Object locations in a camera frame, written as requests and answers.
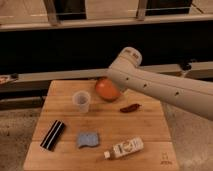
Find translucent plastic cup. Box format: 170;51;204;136
72;91;91;113

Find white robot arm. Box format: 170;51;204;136
107;47;213;121

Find orange ceramic bowl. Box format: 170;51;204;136
95;77;121;101

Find dried red chili pepper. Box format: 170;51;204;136
120;103;141;113

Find wooden table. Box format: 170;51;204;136
24;80;179;171

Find blue sponge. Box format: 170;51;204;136
77;132;100;148

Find white labelled bottle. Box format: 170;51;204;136
104;137;144;159

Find black striped rectangular box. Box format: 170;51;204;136
40;120;65;151

